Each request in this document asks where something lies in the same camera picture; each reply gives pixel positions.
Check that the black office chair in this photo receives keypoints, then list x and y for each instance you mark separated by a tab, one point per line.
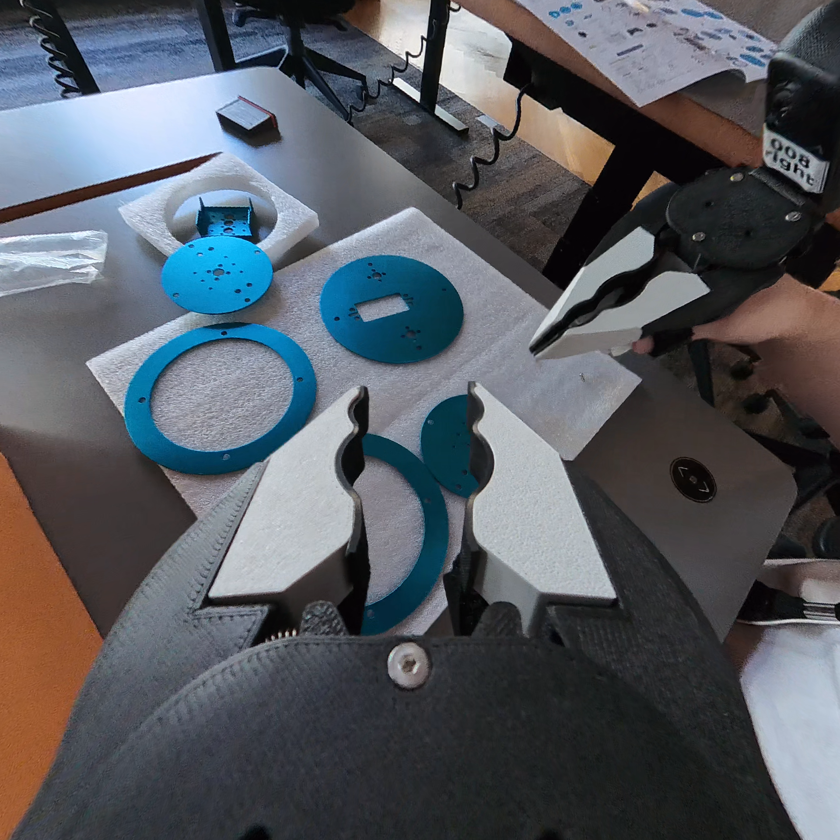
296	46

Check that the blue disc with rectangular hole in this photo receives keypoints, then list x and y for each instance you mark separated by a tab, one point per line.
426	308

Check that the blue round perforated plate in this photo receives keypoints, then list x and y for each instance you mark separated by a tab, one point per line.
446	446
197	289

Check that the round black desk controller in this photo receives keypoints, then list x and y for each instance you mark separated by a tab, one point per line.
693	489

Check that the white foam frame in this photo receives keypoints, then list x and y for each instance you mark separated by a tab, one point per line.
141	213

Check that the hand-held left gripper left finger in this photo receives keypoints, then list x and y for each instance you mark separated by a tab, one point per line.
289	518

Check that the blue metal U bracket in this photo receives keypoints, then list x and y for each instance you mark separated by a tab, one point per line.
241	231

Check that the printed instruction sheet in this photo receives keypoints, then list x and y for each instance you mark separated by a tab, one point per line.
643	52

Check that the grey desk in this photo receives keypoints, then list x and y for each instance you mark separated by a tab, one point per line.
98	131

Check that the person's right hand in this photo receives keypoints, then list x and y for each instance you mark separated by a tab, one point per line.
728	325

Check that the grey mesh office chair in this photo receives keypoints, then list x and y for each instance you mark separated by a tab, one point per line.
820	33

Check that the clear plastic bag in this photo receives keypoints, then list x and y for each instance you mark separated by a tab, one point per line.
46	259

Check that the white t-shirt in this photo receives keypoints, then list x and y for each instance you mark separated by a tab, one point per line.
800	722

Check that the white foam sheet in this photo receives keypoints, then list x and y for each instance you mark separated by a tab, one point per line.
505	282

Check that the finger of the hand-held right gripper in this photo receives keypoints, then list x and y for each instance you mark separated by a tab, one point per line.
610	262
643	305

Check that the person's right forearm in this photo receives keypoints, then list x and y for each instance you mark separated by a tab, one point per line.
814	367

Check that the small black box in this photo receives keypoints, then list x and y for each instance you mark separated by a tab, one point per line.
246	118

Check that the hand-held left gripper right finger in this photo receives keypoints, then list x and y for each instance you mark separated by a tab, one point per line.
531	525

